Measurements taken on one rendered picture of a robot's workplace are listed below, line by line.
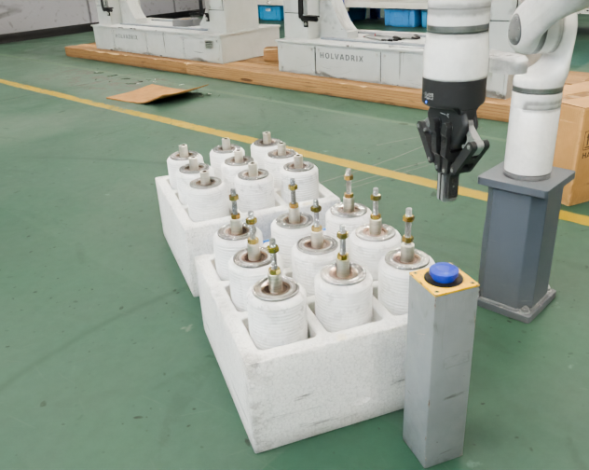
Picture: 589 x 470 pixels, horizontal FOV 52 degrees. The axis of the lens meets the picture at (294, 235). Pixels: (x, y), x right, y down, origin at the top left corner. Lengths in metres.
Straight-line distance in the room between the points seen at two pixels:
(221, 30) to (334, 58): 1.02
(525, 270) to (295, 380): 0.58
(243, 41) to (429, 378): 3.55
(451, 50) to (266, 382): 0.55
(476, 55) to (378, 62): 2.54
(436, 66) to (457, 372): 0.44
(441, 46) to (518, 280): 0.72
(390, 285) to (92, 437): 0.57
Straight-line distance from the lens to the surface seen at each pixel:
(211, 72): 4.11
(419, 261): 1.03
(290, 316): 0.93
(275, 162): 1.56
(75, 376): 1.28
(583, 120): 1.90
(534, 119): 1.24
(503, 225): 1.30
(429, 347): 0.87
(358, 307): 0.97
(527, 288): 1.36
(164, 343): 1.31
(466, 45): 0.72
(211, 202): 1.39
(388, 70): 3.23
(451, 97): 0.73
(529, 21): 1.18
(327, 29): 3.67
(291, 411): 1.00
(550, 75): 1.23
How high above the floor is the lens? 0.73
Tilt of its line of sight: 25 degrees down
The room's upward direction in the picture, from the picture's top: 3 degrees counter-clockwise
